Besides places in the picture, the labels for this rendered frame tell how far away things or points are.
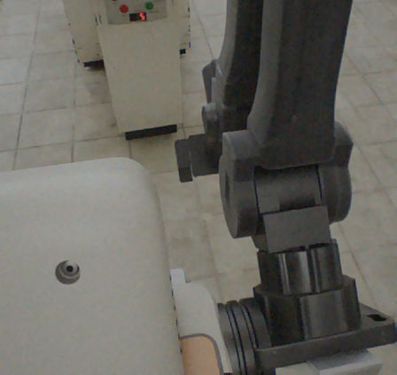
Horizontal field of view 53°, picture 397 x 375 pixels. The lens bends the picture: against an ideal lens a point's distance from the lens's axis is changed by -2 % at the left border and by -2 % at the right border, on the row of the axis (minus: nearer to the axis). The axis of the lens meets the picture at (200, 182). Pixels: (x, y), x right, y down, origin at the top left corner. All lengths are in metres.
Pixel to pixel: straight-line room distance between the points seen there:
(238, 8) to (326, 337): 0.28
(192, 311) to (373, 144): 2.08
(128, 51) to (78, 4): 0.73
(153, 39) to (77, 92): 0.90
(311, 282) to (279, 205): 0.07
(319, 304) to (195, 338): 0.10
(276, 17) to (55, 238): 0.19
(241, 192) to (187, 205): 1.56
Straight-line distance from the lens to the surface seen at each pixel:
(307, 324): 0.33
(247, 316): 0.34
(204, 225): 1.82
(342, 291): 0.34
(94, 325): 0.19
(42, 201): 0.18
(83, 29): 2.57
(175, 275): 0.54
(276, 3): 0.28
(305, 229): 0.33
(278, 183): 0.34
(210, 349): 0.31
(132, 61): 1.87
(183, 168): 0.63
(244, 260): 1.74
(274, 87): 0.29
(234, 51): 0.40
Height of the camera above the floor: 1.52
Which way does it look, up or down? 51 degrees down
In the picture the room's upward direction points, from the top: straight up
